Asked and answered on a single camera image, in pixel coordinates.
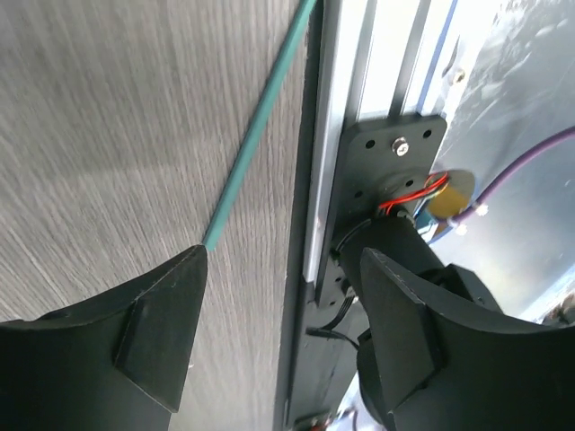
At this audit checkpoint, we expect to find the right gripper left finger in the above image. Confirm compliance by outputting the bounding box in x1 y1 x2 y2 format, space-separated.
1 245 208 430

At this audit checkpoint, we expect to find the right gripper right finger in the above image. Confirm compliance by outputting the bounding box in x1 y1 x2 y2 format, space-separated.
358 249 574 430

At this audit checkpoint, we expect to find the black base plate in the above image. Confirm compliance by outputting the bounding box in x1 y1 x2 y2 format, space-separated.
280 114 447 430

